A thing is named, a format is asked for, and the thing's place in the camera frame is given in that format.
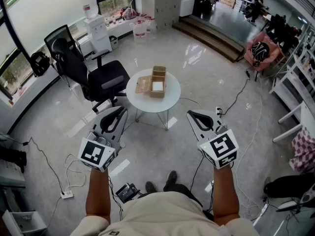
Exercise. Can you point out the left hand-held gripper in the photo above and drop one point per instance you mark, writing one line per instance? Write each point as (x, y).
(97, 154)

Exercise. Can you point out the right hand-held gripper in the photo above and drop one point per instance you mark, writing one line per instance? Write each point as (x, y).
(221, 149)

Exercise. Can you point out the woven wicker organizer box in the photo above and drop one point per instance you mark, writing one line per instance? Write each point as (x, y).
(142, 85)

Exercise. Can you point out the person's right forearm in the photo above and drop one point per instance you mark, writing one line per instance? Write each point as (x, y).
(225, 193)

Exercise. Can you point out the person's left forearm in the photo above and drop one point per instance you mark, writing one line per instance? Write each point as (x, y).
(97, 193)

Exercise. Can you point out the white tissue stack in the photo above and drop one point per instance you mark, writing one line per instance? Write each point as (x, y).
(157, 86)

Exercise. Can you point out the white cabinet shelf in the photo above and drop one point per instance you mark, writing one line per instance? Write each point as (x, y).
(24, 221)

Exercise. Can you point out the round white side table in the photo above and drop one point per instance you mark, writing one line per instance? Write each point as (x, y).
(172, 92)

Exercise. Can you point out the black mesh office chair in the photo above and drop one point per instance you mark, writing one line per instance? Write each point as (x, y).
(108, 75)

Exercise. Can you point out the person's right black shoe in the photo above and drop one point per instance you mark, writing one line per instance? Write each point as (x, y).
(171, 177)

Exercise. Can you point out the person's black shoe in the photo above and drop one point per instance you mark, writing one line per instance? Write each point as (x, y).
(171, 177)
(150, 187)

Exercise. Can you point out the person's black trousers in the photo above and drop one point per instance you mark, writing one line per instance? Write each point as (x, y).
(179, 189)

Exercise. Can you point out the black handheld screen device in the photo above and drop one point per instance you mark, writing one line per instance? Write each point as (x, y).
(126, 192)

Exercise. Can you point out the person's left black shoe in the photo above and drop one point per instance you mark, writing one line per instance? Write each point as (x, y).
(150, 187)

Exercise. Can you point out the small grey waste bin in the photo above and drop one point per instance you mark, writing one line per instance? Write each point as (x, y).
(114, 42)

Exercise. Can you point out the white power strip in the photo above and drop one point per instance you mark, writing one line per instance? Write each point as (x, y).
(67, 195)

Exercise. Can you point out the wooden step platform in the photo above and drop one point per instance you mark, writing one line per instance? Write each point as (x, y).
(209, 37)

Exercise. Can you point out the white water dispenser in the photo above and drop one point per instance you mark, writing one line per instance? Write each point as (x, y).
(98, 33)

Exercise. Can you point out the black patterned cushion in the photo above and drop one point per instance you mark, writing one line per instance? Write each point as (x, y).
(260, 51)

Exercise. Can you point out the black backpack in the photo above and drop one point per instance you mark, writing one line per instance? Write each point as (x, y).
(40, 64)

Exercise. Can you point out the large clear water jug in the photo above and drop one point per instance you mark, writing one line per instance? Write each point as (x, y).
(151, 29)
(140, 32)

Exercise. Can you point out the pink armchair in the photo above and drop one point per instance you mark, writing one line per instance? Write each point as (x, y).
(274, 55)

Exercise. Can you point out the person's beige shirt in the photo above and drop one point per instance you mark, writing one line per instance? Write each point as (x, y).
(167, 215)

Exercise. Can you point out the pink checkered cloth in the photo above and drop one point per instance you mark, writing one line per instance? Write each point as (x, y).
(304, 149)

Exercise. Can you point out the white metal shelf rack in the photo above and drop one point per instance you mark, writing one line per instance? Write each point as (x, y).
(299, 65)

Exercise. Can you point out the white slotted tray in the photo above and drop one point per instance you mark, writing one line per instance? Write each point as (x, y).
(9, 171)

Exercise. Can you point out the clear dispenser water bottle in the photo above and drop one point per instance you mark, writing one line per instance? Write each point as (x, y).
(90, 6)

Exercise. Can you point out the grey patterned locker cabinet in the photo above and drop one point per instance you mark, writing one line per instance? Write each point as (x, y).
(167, 4)

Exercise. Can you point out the small white wall socket strip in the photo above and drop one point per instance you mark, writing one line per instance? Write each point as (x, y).
(218, 110)

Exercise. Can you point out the white table frame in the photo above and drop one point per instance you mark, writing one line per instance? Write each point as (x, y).
(305, 114)

